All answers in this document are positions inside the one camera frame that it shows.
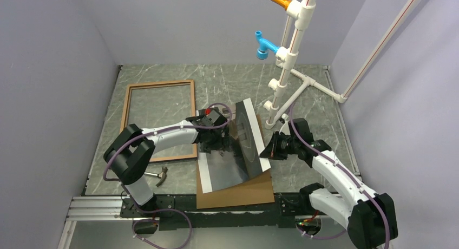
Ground blue pipe fitting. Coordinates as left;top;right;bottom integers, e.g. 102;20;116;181
255;31;280;60

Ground white pvc pipe stand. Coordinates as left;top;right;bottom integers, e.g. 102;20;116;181
263;0;421;129

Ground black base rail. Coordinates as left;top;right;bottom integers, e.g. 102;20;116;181
119;193;324;231

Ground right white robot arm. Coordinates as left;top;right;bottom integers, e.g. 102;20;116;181
259;118;398;248

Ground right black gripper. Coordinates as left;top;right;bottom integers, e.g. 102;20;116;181
260;130;299;160

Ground brown cardboard backing board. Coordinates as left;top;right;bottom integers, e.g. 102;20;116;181
195;114;276;210

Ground small claw hammer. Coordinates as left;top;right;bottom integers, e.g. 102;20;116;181
144;167;168;187

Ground brown wooden picture frame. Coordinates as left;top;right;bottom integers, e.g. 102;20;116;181
119;79;199;163

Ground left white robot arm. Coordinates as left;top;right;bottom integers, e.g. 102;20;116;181
103;109;229;217

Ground glossy photo white borders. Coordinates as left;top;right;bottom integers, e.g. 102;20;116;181
198;98;271;193

